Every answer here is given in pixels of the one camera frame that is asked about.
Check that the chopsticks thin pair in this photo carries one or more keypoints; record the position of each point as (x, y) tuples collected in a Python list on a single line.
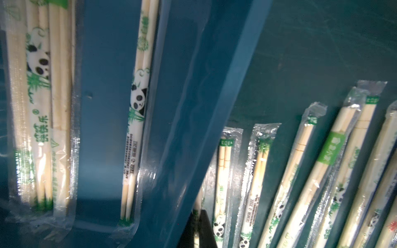
[(196, 212)]

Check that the chopsticks green label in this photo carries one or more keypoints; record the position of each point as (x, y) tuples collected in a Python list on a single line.
[(371, 177)]

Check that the chopsticks plain pair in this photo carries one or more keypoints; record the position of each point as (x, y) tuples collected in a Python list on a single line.
[(261, 141)]

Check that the chopsticks panda print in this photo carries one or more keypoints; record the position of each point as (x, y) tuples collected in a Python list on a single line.
[(339, 179)]

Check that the chopsticks panda sleeve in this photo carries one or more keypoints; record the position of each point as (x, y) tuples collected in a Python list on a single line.
[(138, 100)]

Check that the clear plastic storage box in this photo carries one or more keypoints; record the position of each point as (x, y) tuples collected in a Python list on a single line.
[(205, 49)]

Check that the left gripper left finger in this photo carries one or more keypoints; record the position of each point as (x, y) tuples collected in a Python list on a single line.
[(187, 237)]

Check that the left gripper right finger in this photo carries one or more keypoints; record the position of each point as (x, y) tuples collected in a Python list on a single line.
[(206, 236)]

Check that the chopsticks green tip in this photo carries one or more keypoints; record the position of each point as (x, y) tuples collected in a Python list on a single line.
[(346, 119)]

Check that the chopsticks bundle in box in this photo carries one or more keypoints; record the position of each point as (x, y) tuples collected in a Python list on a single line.
[(40, 47)]

